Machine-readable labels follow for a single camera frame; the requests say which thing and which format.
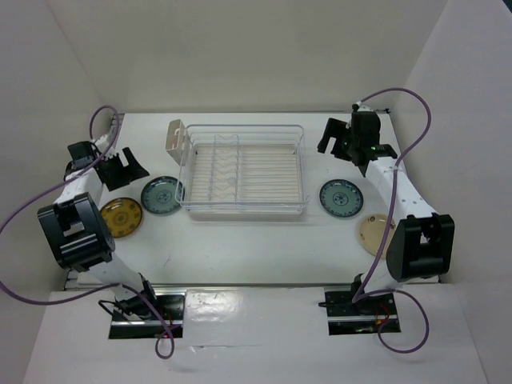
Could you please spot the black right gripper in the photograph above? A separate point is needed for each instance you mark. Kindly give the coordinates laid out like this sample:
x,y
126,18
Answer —
x,y
335,129

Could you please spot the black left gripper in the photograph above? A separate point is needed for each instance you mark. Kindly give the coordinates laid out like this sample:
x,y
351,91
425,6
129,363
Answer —
x,y
127,174

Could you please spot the yellow patterned plate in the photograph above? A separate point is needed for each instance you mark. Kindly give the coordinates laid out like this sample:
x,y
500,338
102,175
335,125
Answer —
x,y
123,216

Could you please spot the teal blue floral plate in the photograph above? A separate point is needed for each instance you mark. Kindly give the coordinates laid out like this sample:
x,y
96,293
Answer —
x,y
341,198
159,196

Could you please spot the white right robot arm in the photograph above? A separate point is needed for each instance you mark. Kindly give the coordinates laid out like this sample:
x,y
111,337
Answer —
x,y
311,248

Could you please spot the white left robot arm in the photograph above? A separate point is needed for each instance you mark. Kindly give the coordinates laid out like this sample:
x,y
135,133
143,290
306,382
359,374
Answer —
x,y
82,236

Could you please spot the beige cutlery holder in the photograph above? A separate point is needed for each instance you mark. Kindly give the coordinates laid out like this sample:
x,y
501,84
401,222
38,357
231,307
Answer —
x,y
177,141

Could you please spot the beige plate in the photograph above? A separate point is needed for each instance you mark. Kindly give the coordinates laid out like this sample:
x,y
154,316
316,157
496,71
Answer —
x,y
370,232

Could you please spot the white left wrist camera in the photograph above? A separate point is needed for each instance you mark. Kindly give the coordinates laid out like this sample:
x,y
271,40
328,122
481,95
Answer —
x,y
106,141

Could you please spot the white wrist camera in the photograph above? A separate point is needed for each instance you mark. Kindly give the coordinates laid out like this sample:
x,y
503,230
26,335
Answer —
x,y
360,108
106,141

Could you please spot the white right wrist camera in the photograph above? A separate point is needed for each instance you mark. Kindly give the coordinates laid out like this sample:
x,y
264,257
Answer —
x,y
360,108

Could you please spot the white wire dish rack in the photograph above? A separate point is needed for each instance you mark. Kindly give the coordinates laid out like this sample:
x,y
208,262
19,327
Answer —
x,y
246,134

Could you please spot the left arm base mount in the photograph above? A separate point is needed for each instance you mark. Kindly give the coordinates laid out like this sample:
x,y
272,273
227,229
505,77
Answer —
x,y
170,305

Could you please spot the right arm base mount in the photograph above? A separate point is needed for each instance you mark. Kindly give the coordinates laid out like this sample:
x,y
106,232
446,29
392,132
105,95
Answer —
x,y
363,317

